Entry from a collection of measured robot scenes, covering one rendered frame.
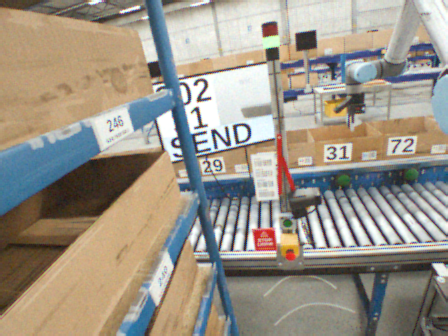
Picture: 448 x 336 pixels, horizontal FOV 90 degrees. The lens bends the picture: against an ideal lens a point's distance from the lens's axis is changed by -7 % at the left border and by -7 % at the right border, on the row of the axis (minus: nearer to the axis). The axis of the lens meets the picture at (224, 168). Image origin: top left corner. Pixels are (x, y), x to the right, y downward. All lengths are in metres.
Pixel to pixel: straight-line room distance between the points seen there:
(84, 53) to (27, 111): 0.10
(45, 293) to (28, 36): 0.21
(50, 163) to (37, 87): 0.07
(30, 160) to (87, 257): 0.12
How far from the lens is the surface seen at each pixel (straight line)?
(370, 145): 1.64
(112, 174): 0.54
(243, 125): 0.95
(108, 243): 0.31
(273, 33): 0.83
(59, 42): 0.29
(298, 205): 0.92
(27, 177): 0.20
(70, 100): 0.28
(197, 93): 0.91
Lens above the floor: 1.57
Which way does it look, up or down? 23 degrees down
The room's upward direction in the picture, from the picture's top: 11 degrees counter-clockwise
